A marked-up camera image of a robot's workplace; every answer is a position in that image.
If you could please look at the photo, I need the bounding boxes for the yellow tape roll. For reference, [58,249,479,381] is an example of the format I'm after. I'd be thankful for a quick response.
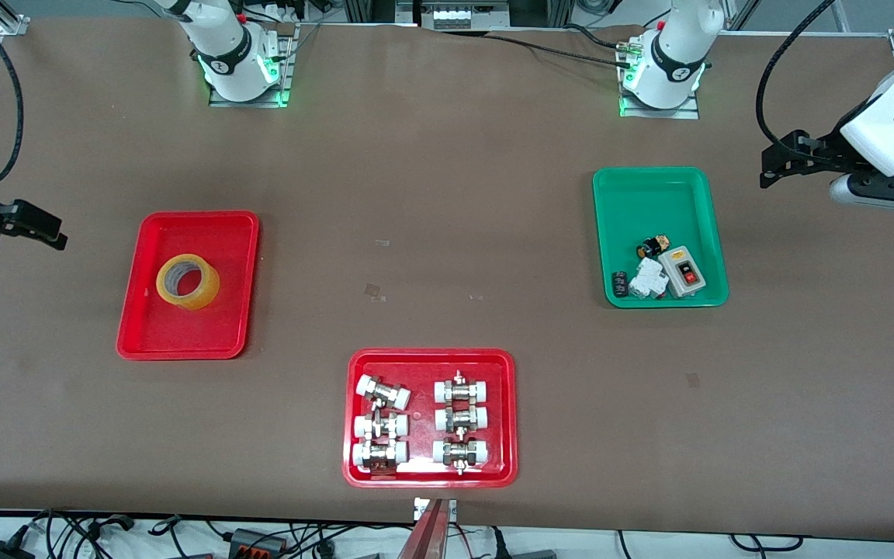
[156,253,221,311]

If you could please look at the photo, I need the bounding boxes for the green plastic tray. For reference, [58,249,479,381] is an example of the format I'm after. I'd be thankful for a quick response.
[592,166,729,309]

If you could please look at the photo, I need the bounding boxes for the empty-looking red plastic tray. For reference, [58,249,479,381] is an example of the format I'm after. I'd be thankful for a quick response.
[116,211,261,361]

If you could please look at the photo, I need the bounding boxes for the red tray with fittings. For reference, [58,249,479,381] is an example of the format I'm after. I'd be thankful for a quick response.
[342,348,518,489]

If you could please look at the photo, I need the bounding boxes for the white circuit breaker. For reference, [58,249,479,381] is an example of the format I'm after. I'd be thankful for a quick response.
[628,258,669,300]

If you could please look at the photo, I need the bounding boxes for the white power strip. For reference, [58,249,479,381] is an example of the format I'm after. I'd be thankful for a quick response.
[418,0,511,31]

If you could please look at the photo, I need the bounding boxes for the black box orange connectors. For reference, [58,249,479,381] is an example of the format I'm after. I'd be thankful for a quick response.
[228,528,289,559]

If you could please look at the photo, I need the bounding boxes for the white metal pipe fitting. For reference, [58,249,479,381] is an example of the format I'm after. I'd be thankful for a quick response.
[432,437,489,475]
[356,374,412,410]
[435,404,489,433]
[434,371,490,404]
[353,411,409,441]
[352,439,409,474]

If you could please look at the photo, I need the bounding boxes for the red metal bar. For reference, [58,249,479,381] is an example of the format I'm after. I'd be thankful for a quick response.
[397,499,452,559]

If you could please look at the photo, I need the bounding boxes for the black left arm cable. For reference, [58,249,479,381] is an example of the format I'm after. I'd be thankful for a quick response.
[755,0,837,158]

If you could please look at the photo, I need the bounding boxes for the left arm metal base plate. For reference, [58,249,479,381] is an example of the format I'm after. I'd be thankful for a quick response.
[619,35,701,120]

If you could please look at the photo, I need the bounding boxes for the grey switch box red button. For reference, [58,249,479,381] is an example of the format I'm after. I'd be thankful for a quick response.
[658,245,706,299]

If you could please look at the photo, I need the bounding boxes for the black cable on table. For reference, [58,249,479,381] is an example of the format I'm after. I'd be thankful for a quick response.
[484,23,628,68]

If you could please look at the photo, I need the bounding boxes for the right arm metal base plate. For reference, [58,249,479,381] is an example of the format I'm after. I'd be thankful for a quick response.
[209,23,297,108]

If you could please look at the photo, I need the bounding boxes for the small silver metal bracket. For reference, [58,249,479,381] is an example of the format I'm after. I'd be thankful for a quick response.
[414,498,458,523]

